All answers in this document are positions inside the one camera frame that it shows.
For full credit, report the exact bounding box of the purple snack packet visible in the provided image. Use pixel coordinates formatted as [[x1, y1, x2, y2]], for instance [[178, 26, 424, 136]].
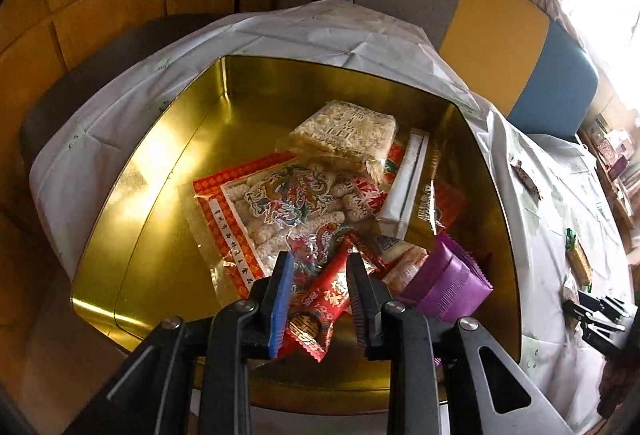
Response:
[[397, 232, 494, 323]]

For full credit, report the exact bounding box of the gold green snack packet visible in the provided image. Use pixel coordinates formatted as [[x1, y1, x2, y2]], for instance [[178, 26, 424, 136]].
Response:
[[565, 229, 594, 292]]

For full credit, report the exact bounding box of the red white rice cracker packet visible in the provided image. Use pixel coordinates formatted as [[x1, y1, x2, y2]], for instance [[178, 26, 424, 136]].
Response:
[[357, 235, 431, 296]]

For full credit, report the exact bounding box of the white long snack packet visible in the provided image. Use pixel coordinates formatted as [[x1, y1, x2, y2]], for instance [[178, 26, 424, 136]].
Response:
[[376, 129, 432, 238]]

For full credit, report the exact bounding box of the dragon print snack packet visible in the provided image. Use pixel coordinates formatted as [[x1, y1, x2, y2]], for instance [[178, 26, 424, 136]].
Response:
[[179, 150, 468, 311]]

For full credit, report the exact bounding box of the small dark red candy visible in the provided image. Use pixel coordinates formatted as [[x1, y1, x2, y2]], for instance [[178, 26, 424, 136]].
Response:
[[511, 159, 544, 202]]

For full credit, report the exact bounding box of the bright window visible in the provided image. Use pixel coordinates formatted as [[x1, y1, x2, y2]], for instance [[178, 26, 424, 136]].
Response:
[[565, 0, 640, 80]]

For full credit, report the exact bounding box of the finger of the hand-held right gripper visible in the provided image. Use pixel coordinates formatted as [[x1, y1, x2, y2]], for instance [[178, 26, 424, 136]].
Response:
[[562, 299, 601, 332], [579, 290, 632, 316]]

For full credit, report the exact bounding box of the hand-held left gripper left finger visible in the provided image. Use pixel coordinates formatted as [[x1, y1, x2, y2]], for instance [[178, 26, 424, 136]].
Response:
[[65, 252, 294, 435]]

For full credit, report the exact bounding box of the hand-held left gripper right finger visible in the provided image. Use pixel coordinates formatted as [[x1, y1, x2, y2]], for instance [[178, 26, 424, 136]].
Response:
[[348, 254, 573, 435]]

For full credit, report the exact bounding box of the grey yellow blue sofa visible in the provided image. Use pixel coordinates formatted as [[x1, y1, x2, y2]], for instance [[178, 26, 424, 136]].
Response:
[[352, 0, 600, 138]]

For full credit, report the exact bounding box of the puffed rice block packet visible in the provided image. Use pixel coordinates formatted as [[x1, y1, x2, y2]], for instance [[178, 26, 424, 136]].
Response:
[[275, 100, 399, 186]]

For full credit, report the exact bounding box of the gold tin box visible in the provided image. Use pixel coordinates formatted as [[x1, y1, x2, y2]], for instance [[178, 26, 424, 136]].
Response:
[[70, 55, 523, 416]]

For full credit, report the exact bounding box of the shelf with boxes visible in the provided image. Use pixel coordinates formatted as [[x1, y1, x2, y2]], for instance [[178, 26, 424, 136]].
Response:
[[580, 112, 640, 231]]

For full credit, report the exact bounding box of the red gold-print snack packet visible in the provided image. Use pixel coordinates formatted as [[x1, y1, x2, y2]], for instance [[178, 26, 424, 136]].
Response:
[[276, 232, 371, 362]]

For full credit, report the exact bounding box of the person's right forearm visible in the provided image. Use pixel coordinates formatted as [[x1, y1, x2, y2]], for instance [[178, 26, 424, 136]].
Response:
[[597, 355, 633, 418]]

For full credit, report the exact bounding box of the white printed tablecloth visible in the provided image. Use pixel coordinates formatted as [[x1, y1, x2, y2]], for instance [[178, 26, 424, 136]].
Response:
[[29, 0, 636, 426]]

